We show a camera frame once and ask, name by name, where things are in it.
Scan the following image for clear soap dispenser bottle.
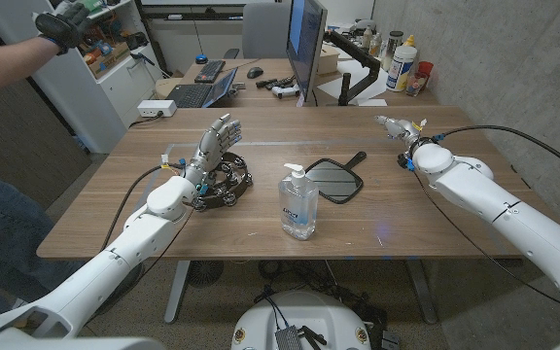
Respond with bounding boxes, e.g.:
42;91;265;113
278;162;320;242

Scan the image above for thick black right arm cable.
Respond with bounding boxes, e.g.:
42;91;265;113
430;124;560;184

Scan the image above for black keyboard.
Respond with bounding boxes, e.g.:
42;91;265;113
193;58;227;85

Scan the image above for person's gloved hand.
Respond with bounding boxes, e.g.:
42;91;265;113
34;2;91;55

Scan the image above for black tambourine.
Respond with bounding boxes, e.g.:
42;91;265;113
192;151;255;211

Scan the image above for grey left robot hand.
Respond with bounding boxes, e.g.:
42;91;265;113
182;113;242;189

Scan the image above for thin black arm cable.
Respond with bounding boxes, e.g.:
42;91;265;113
136;208;194;283
409;168;560;311

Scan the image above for cardboard box with items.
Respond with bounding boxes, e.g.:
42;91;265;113
87;41;132;80

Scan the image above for clear drinking glass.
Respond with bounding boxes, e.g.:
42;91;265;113
404;71;430;97

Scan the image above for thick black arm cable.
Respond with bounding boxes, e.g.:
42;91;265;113
100;163;185;252
430;124;560;184

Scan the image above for person's body in jeans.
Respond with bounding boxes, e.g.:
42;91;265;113
0;140;91;332

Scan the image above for white paper sheets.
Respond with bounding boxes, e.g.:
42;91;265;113
316;58;391;107

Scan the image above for open dark laptop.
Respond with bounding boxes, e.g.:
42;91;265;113
165;66;239;109

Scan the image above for black hand mirror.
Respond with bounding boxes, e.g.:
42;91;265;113
304;151;368;205

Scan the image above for dark-lidded jar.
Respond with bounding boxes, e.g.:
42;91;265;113
380;30;404;73

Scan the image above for white labelled canister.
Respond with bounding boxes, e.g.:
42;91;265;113
385;45;418;93

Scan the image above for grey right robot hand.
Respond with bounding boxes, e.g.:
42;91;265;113
374;115;428;155

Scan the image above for grey office chair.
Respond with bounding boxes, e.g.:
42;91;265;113
224;2;292;60

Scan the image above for black computer monitor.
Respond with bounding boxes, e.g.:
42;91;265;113
285;0;329;103

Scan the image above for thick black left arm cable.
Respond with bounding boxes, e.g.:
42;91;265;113
100;163;185;252

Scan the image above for light wooden box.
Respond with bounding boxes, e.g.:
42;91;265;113
316;44;341;76

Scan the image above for white game controller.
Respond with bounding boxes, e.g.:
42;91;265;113
270;85;300;100

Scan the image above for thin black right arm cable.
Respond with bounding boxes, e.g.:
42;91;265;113
409;168;560;311

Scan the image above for person's bare forearm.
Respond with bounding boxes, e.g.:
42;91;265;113
0;36;62;96

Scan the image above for black handheld controller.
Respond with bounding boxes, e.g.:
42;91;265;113
255;76;297;91

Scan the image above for black floor cable tangle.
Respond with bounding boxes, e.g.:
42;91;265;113
255;261;388;341

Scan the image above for round black floor fan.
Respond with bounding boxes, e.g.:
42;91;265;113
187;261;226;289

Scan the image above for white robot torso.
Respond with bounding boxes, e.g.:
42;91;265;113
230;290;372;350

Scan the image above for white power strip box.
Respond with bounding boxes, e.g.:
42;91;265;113
136;99;178;119

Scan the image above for grey table leg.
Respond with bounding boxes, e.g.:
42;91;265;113
163;261;192;325
405;260;439;325

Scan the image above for grey finned torso module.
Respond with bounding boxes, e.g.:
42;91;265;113
274;326;303;350

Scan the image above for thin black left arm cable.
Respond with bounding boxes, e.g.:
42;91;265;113
136;208;194;283

